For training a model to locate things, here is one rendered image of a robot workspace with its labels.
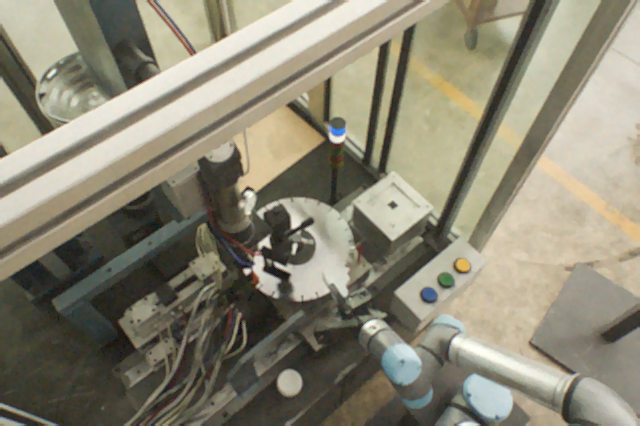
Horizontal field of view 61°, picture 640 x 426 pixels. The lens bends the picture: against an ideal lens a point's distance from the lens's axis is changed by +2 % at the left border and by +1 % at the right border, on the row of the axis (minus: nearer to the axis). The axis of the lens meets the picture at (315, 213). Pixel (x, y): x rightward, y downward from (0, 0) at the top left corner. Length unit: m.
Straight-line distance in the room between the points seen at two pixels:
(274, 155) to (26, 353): 0.99
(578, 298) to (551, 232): 0.35
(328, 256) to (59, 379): 0.84
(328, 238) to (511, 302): 1.29
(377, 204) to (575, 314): 1.31
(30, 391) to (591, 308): 2.23
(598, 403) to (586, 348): 1.56
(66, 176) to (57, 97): 1.50
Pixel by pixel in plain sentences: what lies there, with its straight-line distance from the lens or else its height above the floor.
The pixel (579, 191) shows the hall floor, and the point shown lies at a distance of 3.07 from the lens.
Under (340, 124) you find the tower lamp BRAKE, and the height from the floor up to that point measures 1.16.
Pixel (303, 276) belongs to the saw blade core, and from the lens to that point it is 1.48.
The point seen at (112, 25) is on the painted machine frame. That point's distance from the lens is 1.13.
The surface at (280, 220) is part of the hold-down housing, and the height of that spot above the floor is 1.25.
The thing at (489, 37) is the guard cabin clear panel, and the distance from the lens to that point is 1.26.
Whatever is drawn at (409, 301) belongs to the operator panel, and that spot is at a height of 0.90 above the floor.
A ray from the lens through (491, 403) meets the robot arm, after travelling 1.42.
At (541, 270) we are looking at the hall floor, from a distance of 2.75.
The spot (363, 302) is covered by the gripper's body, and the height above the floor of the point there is 1.10.
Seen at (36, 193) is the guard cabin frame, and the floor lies 2.05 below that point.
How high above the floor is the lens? 2.31
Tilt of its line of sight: 60 degrees down
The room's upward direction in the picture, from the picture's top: straight up
